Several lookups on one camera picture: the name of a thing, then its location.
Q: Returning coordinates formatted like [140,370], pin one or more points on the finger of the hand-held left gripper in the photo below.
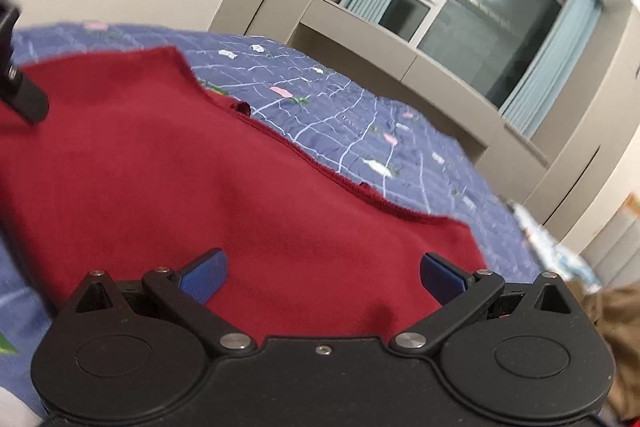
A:
[25,99]

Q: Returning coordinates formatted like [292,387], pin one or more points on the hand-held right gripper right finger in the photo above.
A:
[440,279]

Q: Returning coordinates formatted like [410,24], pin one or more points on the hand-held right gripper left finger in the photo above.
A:
[205,278]

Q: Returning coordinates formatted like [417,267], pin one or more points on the red knit garment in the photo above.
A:
[250,207]

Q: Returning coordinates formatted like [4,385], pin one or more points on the printed light pillow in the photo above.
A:
[555,252]

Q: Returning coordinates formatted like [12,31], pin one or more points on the blue floral checked bed sheet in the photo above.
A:
[350,147]

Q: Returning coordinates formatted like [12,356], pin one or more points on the grey padded headboard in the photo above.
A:
[617,247]

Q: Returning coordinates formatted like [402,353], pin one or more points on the brown cloth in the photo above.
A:
[620,337]

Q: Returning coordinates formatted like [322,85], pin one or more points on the grey window bay cabinet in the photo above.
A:
[450,72]

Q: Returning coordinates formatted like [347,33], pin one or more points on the white cloth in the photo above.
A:
[15,409]

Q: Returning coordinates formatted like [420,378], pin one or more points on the window with white frame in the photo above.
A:
[480,22]

